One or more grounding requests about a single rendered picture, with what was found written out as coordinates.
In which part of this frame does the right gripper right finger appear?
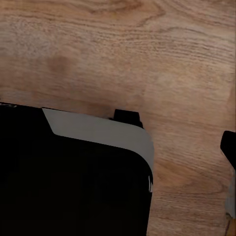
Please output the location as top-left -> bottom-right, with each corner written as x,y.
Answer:
220,131 -> 236,170

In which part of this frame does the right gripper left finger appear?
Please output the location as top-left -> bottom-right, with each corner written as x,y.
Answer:
0,131 -> 26,190

